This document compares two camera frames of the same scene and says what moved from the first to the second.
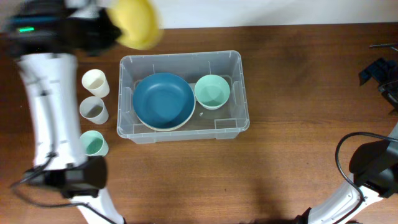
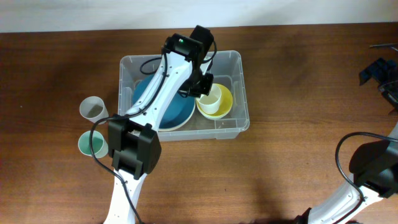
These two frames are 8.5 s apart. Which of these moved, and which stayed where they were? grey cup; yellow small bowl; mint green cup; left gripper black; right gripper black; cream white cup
Moved: cream white cup; yellow small bowl; left gripper black
Stayed: grey cup; right gripper black; mint green cup
